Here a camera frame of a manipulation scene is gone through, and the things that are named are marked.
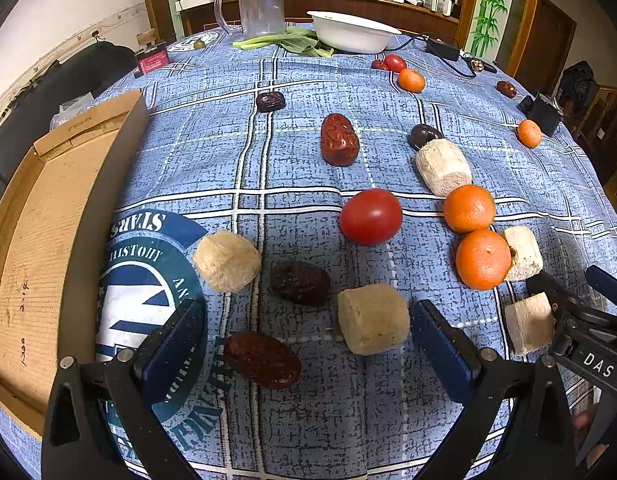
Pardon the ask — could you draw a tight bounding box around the orange tangerine pair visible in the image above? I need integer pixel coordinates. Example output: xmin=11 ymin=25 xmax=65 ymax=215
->
xmin=443 ymin=184 xmax=496 ymax=233
xmin=455 ymin=229 xmax=513 ymax=290

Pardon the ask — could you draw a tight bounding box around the dark red date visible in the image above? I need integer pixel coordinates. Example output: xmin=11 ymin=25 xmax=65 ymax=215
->
xmin=223 ymin=330 xmax=302 ymax=389

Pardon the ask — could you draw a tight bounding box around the beige yam chunk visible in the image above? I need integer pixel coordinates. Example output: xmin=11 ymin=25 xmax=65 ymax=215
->
xmin=194 ymin=230 xmax=262 ymax=294
xmin=338 ymin=283 xmax=411 ymax=356

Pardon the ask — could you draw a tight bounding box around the dark plum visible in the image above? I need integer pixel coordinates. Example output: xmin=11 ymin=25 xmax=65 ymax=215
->
xmin=407 ymin=124 xmax=444 ymax=151

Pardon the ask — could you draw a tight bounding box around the right edge orange tangerine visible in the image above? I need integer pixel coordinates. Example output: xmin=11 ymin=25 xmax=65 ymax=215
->
xmin=516 ymin=119 xmax=543 ymax=148

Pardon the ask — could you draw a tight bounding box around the white yam chunk large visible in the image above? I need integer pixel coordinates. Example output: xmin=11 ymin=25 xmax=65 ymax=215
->
xmin=415 ymin=139 xmax=473 ymax=197

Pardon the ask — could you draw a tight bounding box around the black box on table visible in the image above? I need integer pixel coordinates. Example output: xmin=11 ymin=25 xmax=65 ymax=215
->
xmin=517 ymin=93 xmax=563 ymax=136

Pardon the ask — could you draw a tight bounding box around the far dark red jujube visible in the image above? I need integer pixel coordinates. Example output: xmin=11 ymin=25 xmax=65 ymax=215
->
xmin=496 ymin=80 xmax=517 ymax=99

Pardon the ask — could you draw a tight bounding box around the brown cardboard tray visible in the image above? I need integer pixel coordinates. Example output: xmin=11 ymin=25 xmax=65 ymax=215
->
xmin=0 ymin=90 xmax=149 ymax=439

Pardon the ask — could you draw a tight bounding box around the far orange tangerine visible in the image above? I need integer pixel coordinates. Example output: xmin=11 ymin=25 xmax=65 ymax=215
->
xmin=397 ymin=68 xmax=426 ymax=93

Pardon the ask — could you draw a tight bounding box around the large red jujube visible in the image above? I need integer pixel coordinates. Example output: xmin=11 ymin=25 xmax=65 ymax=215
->
xmin=321 ymin=114 xmax=359 ymax=167

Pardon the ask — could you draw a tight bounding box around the blue plaid tablecloth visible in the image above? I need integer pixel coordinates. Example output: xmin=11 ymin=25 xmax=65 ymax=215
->
xmin=0 ymin=30 xmax=617 ymax=479

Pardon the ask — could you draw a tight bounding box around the black power adapter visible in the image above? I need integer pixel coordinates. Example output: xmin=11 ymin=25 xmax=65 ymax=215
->
xmin=426 ymin=38 xmax=461 ymax=62

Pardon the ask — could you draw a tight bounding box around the small red cherry tomato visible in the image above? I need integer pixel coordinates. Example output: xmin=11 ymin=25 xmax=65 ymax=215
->
xmin=371 ymin=60 xmax=388 ymax=70

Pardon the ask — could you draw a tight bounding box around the white bowl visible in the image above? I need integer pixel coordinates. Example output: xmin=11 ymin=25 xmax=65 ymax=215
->
xmin=307 ymin=11 xmax=401 ymax=54

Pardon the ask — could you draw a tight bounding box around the black sofa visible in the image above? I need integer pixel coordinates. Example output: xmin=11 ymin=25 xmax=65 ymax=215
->
xmin=0 ymin=41 xmax=137 ymax=199

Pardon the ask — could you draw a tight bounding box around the green leafy vegetable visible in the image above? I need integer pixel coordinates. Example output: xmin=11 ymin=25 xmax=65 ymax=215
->
xmin=231 ymin=25 xmax=335 ymax=58

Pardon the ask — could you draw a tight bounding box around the pink black small box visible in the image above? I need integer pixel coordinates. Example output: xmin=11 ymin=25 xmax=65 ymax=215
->
xmin=136 ymin=41 xmax=170 ymax=77

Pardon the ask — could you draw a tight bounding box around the small white plate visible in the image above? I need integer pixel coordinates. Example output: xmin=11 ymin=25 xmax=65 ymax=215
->
xmin=167 ymin=29 xmax=220 ymax=53

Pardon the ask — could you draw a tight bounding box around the wooden counter cabinet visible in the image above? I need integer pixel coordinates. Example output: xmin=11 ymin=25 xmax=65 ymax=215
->
xmin=145 ymin=0 xmax=477 ymax=48

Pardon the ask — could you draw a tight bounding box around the clear plastic pitcher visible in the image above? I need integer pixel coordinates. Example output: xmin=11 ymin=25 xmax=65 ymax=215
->
xmin=213 ymin=0 xmax=286 ymax=39

